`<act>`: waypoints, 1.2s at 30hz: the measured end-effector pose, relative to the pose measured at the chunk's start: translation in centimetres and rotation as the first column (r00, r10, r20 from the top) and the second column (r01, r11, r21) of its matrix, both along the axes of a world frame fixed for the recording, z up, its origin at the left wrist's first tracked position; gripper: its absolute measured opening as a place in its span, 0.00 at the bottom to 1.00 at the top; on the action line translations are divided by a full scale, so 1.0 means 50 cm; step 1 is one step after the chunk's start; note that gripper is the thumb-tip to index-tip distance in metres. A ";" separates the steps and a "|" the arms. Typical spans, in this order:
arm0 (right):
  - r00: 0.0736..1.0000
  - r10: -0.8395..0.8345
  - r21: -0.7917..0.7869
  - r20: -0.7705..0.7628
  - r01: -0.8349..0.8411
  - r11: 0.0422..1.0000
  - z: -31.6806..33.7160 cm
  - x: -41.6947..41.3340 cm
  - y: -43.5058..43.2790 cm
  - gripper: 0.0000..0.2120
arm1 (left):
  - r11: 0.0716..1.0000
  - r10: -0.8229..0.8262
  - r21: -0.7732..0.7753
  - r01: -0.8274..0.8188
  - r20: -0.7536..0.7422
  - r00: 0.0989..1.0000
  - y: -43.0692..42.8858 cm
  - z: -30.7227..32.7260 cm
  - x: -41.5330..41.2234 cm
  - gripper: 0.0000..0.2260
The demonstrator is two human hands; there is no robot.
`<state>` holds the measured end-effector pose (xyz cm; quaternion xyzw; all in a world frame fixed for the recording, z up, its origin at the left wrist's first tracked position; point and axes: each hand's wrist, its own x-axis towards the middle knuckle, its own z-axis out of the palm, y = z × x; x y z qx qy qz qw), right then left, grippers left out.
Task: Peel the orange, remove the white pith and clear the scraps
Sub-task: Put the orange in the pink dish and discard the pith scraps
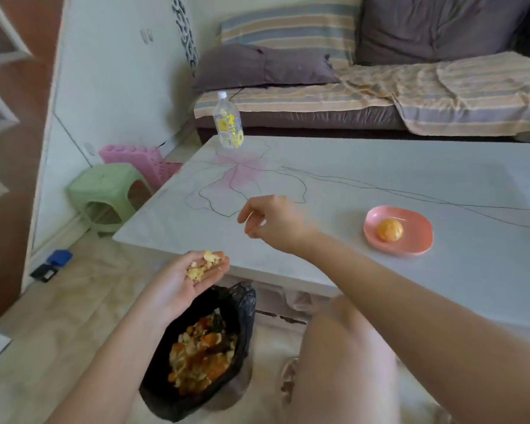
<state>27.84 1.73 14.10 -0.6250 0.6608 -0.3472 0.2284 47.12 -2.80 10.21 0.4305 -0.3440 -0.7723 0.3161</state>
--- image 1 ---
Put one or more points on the person's left hand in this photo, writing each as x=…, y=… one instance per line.
x=172, y=291

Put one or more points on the person's right hand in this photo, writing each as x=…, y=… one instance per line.
x=278, y=225

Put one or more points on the small white pith clump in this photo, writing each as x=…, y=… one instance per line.
x=198, y=269

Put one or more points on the orange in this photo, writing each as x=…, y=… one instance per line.
x=389, y=230

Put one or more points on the pink plastic dish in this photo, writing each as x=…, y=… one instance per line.
x=417, y=234

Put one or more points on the person's right forearm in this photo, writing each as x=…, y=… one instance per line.
x=424, y=326

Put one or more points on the person's left forearm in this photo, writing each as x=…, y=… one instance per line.
x=110, y=370

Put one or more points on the person's left foot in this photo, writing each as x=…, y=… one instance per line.
x=288, y=384

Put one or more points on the person's left leg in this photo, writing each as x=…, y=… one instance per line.
x=344, y=370

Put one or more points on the black plastic bag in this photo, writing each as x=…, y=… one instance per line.
x=238, y=304

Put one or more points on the green orange food scraps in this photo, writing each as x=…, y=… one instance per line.
x=201, y=357

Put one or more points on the dark brown sofa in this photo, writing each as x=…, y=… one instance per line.
x=313, y=121

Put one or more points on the clear bottle yellow label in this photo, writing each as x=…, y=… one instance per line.
x=227, y=123

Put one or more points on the small blue object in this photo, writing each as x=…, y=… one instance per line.
x=59, y=258

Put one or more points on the small black object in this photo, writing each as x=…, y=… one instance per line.
x=44, y=273

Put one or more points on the green plastic stool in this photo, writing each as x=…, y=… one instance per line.
x=101, y=181

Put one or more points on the grey flat pillow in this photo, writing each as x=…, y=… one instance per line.
x=256, y=66

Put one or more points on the brown wooden door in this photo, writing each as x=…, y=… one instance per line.
x=17, y=172

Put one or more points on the white carved screen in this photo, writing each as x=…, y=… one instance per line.
x=184, y=30

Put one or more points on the striped sofa sheet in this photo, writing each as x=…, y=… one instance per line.
x=468, y=92

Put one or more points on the grey upright cushion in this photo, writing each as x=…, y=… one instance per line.
x=437, y=30

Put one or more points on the white wall socket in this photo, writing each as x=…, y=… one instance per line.
x=90, y=149
x=146, y=36

